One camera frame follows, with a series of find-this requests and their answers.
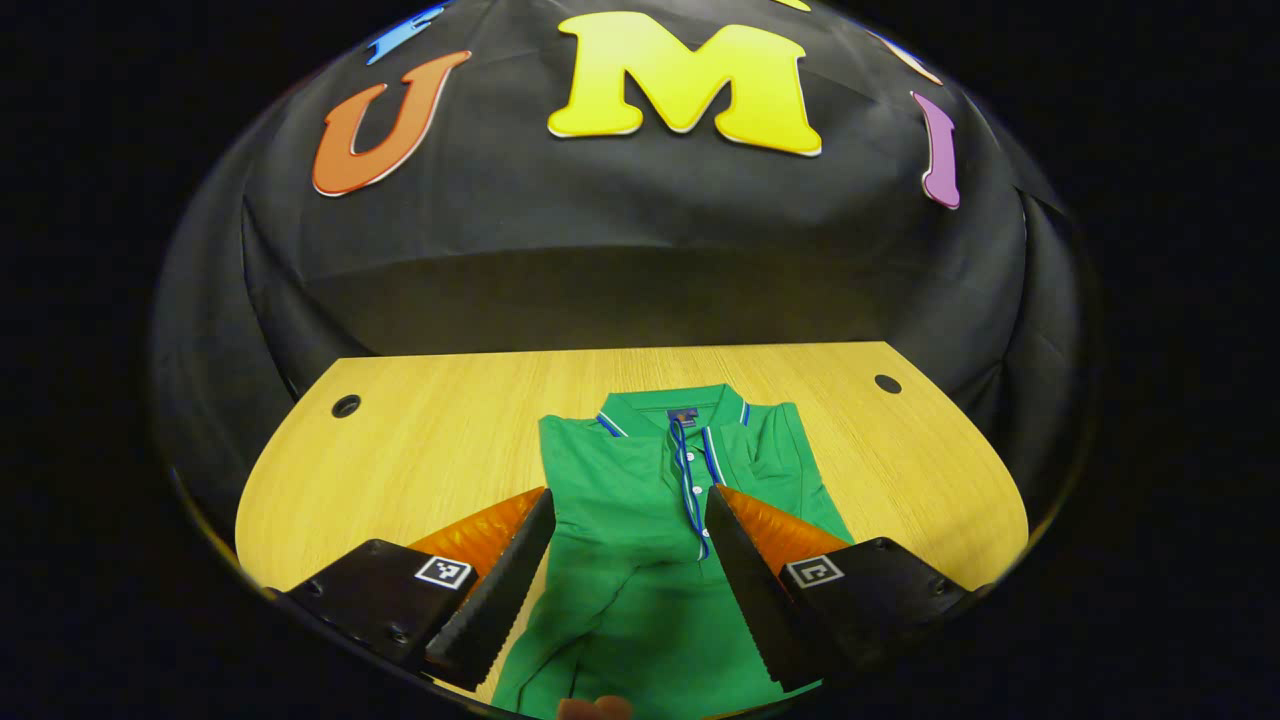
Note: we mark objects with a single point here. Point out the black backdrop cloth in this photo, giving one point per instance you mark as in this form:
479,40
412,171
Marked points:
640,220

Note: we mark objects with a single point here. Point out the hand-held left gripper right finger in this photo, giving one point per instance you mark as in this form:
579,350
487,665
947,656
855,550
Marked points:
755,600

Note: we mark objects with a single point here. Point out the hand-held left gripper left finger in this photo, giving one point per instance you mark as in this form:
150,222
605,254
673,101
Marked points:
500,595

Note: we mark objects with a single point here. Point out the green T-shirt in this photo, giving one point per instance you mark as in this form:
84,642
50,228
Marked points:
620,470

